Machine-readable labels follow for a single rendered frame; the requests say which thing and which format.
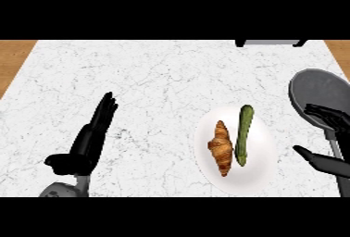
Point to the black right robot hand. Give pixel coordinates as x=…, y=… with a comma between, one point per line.
x=331, y=162

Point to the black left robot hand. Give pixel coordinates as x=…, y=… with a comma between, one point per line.
x=92, y=133

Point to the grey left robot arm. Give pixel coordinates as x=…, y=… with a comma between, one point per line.
x=73, y=187

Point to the white oval plate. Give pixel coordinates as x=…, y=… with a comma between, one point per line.
x=237, y=151

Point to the green squash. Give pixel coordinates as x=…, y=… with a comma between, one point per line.
x=243, y=132

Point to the grey frying pan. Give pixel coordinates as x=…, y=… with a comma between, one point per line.
x=319, y=92

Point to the brown croissant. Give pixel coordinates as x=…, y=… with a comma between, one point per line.
x=222, y=148

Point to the grey appliance with black feet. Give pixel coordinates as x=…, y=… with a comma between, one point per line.
x=271, y=42

